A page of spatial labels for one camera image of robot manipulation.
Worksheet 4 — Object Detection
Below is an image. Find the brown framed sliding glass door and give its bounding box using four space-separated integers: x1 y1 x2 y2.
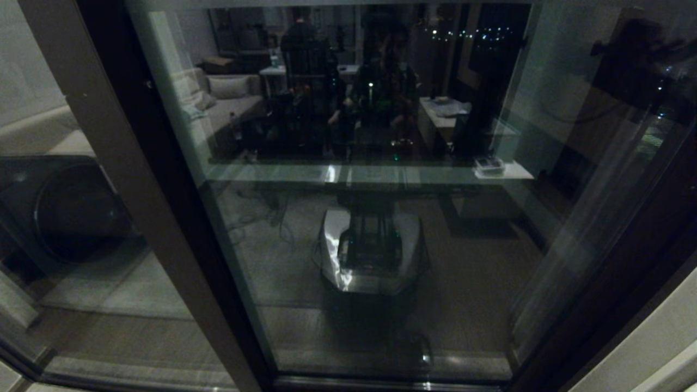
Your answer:
82 0 697 392

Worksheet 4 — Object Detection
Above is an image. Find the long stone balcony sill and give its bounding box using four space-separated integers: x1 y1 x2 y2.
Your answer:
210 156 500 167

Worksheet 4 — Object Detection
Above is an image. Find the brown framed fixed glass door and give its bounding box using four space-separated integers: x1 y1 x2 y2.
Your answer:
0 0 263 392

